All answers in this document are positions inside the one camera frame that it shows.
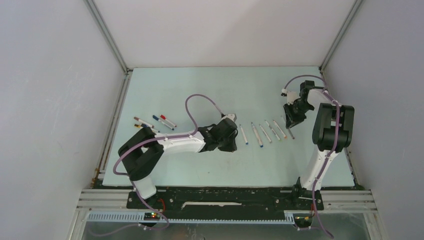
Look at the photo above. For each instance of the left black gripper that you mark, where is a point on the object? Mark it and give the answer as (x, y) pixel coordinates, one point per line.
(231, 147)

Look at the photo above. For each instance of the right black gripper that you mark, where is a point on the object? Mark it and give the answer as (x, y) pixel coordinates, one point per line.
(292, 120)

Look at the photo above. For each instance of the orange cap marker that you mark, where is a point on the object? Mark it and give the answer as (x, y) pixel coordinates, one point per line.
(280, 129)

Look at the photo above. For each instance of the light blue marker body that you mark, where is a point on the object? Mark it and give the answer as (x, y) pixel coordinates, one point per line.
(245, 139)

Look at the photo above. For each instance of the red cap marker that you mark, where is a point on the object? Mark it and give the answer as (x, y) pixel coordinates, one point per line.
(168, 121)

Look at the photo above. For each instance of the purple cap marker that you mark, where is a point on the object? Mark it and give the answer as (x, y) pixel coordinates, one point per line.
(291, 134)

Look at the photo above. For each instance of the green cap marker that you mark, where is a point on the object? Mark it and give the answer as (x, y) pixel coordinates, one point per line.
(273, 131)

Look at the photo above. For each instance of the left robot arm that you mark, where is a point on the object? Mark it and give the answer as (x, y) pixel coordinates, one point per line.
(141, 153)

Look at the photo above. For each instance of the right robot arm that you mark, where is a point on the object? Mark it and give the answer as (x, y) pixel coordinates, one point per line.
(331, 133)

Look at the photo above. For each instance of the dark blue cap marker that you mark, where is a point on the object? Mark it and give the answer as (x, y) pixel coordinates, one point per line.
(163, 123)

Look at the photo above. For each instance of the yellow black marker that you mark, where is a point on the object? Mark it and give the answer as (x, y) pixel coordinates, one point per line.
(142, 126)

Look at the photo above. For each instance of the brown cap marker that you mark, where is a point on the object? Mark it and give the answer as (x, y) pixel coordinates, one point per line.
(143, 122)

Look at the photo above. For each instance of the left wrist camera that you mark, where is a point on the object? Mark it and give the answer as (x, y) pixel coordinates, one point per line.
(231, 116)

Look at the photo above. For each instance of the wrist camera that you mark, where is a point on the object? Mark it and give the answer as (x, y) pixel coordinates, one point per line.
(231, 116)
(291, 96)

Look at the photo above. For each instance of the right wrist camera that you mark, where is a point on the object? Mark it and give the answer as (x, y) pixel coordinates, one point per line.
(291, 96)

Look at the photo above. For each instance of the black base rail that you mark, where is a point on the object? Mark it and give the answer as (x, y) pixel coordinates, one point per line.
(227, 203)

